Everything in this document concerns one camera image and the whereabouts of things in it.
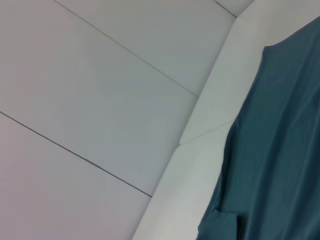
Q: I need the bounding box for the teal T-shirt with pink print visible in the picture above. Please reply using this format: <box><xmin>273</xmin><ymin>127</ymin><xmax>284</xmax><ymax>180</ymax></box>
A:
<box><xmin>196</xmin><ymin>15</ymin><xmax>320</xmax><ymax>240</ymax></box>

